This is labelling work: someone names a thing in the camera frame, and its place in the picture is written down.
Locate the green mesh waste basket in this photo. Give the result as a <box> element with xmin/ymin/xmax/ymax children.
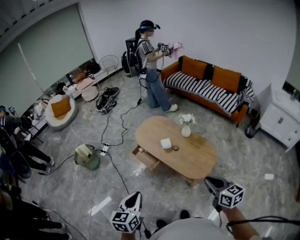
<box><xmin>74</xmin><ymin>144</ymin><xmax>101</xmax><ymax>171</ymax></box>

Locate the white cabinet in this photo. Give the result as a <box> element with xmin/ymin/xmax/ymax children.
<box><xmin>257</xmin><ymin>83</ymin><xmax>300</xmax><ymax>153</ymax></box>

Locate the white round side table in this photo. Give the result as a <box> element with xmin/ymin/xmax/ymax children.
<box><xmin>81</xmin><ymin>86</ymin><xmax>99</xmax><ymax>102</ymax></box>

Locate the black white striped blanket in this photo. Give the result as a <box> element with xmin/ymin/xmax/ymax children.
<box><xmin>163</xmin><ymin>71</ymin><xmax>255</xmax><ymax>117</ymax></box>

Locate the pink round side table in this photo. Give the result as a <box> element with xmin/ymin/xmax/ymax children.
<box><xmin>75</xmin><ymin>76</ymin><xmax>97</xmax><ymax>92</ymax></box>

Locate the person's white shirt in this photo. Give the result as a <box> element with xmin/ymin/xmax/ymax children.
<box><xmin>152</xmin><ymin>217</ymin><xmax>235</xmax><ymax>240</ymax></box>

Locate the black open bag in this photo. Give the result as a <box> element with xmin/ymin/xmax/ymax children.
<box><xmin>95</xmin><ymin>87</ymin><xmax>120</xmax><ymax>115</ymax></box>

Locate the black tower cabinet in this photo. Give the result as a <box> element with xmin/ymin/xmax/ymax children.
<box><xmin>125</xmin><ymin>37</ymin><xmax>137</xmax><ymax>54</ymax></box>

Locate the small black bin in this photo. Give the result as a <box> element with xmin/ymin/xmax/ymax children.
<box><xmin>245</xmin><ymin>120</ymin><xmax>262</xmax><ymax>139</ymax></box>

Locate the black handbag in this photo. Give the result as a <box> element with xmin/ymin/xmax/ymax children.
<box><xmin>87</xmin><ymin>62</ymin><xmax>101</xmax><ymax>75</ymax></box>

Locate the wooden coffee table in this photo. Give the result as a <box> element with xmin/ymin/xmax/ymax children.
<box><xmin>135</xmin><ymin>116</ymin><xmax>218</xmax><ymax>187</ymax></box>

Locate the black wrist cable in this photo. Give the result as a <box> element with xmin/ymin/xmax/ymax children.
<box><xmin>226</xmin><ymin>216</ymin><xmax>300</xmax><ymax>234</ymax></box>

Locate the white flower bouquet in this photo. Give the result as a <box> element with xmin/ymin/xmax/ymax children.
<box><xmin>178</xmin><ymin>113</ymin><xmax>196</xmax><ymax>126</ymax></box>

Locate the orange square cushion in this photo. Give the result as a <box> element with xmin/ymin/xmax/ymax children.
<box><xmin>51</xmin><ymin>97</ymin><xmax>72</xmax><ymax>118</ymax></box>

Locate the white round bean bag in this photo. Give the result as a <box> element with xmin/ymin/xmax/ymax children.
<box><xmin>45</xmin><ymin>95</ymin><xmax>79</xmax><ymax>131</ymax></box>

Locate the white power strip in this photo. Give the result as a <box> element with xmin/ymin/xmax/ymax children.
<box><xmin>100</xmin><ymin>143</ymin><xmax>111</xmax><ymax>157</ymax></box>

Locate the white wire chair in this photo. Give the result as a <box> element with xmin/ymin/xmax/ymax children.
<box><xmin>99</xmin><ymin>55</ymin><xmax>125</xmax><ymax>86</ymax></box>

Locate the grey roller blind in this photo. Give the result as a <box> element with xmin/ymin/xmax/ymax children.
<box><xmin>0</xmin><ymin>3</ymin><xmax>97</xmax><ymax>113</ymax></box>

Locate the orange sofa cushion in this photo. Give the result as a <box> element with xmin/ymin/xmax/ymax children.
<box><xmin>181</xmin><ymin>55</ymin><xmax>208</xmax><ymax>80</ymax></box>
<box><xmin>210</xmin><ymin>65</ymin><xmax>242</xmax><ymax>94</ymax></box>

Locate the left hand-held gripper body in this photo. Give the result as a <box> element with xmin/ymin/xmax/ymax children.
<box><xmin>109</xmin><ymin>207</ymin><xmax>143</xmax><ymax>233</ymax></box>

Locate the pink cloth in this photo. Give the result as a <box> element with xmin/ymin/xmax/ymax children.
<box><xmin>168</xmin><ymin>41</ymin><xmax>185</xmax><ymax>60</ymax></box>

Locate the beige crumpled paper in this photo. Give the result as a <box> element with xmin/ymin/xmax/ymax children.
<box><xmin>75</xmin><ymin>144</ymin><xmax>93</xmax><ymax>165</ymax></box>

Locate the person's right forearm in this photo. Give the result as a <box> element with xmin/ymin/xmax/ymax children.
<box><xmin>221</xmin><ymin>206</ymin><xmax>260</xmax><ymax>240</ymax></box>

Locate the white floor cable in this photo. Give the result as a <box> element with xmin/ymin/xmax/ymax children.
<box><xmin>87</xmin><ymin>156</ymin><xmax>104</xmax><ymax>240</ymax></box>

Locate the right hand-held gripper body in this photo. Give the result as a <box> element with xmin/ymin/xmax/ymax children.
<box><xmin>212</xmin><ymin>183</ymin><xmax>245</xmax><ymax>213</ymax></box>

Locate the black floor cable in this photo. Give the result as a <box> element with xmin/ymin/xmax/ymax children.
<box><xmin>30</xmin><ymin>150</ymin><xmax>104</xmax><ymax>176</ymax></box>
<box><xmin>106</xmin><ymin>152</ymin><xmax>131</xmax><ymax>195</ymax></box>
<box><xmin>100</xmin><ymin>77</ymin><xmax>150</xmax><ymax>147</ymax></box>

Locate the white tissue box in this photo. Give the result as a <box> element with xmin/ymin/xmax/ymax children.
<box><xmin>160</xmin><ymin>138</ymin><xmax>173</xmax><ymax>150</ymax></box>

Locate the orange sofa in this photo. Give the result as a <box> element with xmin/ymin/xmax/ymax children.
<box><xmin>161</xmin><ymin>55</ymin><xmax>255</xmax><ymax>125</ymax></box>

